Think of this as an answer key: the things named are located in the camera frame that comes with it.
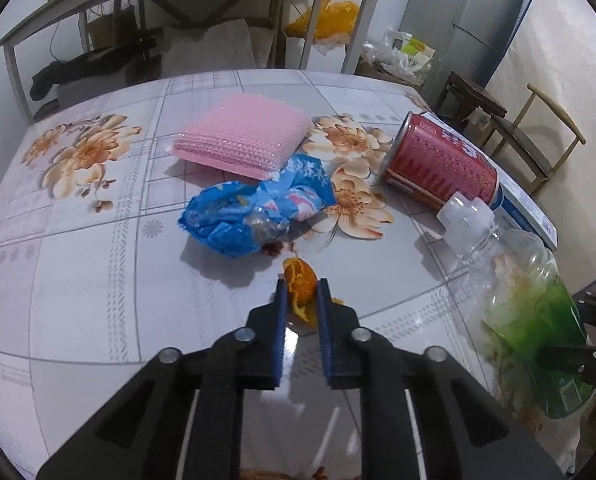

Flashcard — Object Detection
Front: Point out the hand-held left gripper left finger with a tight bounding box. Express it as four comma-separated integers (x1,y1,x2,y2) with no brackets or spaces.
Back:
37,277,287,480

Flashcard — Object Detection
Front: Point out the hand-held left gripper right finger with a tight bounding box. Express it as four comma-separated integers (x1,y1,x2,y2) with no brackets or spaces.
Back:
317,278,566,480

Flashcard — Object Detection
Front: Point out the orange peel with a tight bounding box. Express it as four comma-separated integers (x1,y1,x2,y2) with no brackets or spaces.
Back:
283,257,346,331

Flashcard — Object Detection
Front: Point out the clear plastic bottle green label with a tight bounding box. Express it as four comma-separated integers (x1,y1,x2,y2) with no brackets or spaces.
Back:
437,191,596,420

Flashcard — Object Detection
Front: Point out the blue and white box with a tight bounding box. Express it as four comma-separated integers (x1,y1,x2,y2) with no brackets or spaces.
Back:
498,175,558,251

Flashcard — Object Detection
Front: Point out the blue wrapper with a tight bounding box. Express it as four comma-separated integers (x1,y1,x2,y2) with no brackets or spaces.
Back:
178,154,337,259

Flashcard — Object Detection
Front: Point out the pink scouring sponge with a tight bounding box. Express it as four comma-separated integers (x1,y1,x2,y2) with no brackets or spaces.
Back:
171,94,311,181

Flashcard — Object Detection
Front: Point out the red drink can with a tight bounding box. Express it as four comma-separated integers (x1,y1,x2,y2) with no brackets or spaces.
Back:
380,111,504,211

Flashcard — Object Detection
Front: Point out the floral tablecloth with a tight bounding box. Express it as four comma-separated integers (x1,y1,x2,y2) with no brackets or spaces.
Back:
0,67,563,480

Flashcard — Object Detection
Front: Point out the wooden chair grey seat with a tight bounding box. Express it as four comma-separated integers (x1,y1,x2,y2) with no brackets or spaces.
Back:
478,83,586,196

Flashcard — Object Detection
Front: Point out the white mattress blue trim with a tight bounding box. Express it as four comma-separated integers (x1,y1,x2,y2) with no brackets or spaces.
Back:
485,0,596,291

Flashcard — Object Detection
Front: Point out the dark wooden stool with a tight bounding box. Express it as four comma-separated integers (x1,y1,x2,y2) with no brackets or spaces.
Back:
435,71,507,133

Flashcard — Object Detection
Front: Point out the white cabinet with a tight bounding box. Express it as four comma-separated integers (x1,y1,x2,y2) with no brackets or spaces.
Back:
283,35,349,73

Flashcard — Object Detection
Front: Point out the pile of clear plastic bags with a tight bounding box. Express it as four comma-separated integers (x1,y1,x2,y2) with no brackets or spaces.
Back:
360,27,436,82

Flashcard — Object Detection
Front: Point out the white sack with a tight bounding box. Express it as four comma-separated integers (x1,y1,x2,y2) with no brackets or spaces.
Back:
160,17,273,68

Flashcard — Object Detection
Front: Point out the yellow plastic bag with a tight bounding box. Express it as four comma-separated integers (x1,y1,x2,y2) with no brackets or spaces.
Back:
284,0,361,43

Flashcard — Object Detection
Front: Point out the grey refrigerator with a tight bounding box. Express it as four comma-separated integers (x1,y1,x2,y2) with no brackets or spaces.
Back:
399,0,528,93

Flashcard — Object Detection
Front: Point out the black cloth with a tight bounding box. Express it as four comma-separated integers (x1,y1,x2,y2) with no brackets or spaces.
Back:
29,45,161,101

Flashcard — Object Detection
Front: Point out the small cardboard box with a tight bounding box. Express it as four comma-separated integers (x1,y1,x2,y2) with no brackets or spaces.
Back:
87,10,139,51

